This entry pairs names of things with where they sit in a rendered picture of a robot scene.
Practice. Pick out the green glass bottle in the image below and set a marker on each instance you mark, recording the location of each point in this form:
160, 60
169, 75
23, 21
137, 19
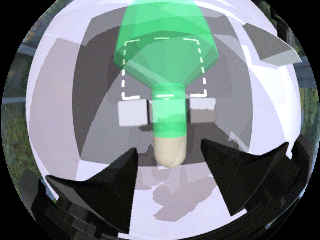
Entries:
166, 44

